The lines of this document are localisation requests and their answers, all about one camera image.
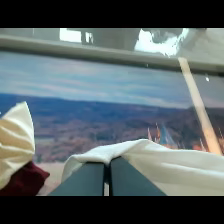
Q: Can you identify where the cream garment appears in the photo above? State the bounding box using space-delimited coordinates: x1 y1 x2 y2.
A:
0 101 37 191

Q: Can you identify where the white shirt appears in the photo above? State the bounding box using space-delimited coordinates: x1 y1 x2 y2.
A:
60 138 224 197

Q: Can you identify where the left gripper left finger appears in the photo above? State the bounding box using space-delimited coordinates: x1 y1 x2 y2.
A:
48 161 106 197

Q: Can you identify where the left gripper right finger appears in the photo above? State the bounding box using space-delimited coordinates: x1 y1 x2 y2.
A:
109 155 167 197

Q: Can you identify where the dark red garment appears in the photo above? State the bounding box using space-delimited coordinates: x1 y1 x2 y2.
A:
0 160 51 197

